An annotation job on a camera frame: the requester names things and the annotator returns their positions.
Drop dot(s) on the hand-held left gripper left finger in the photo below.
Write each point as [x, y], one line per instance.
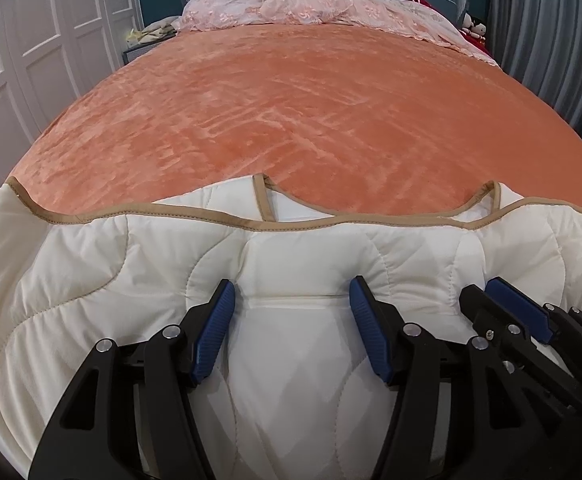
[213, 335]

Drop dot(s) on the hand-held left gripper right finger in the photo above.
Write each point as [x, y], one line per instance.
[371, 330]

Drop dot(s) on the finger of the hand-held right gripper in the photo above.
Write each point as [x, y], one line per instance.
[518, 305]
[481, 310]

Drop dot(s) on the cream quilted jacket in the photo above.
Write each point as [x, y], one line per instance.
[96, 260]

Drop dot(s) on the orange plush blanket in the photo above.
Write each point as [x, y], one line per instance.
[296, 110]

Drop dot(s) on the red cushion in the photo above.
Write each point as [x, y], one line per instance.
[476, 42]

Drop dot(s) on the grey curtain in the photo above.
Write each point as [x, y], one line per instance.
[546, 35]

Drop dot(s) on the plush doll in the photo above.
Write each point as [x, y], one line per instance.
[479, 27]
[466, 21]

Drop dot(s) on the grey nightstand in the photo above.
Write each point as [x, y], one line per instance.
[138, 52]

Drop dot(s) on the pale crumpled cloth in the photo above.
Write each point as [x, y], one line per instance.
[153, 32]

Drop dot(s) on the red cloth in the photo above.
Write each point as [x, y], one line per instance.
[428, 6]

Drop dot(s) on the pink floral quilt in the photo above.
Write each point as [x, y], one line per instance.
[296, 5]

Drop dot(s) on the white wardrobe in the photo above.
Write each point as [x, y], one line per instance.
[31, 35]

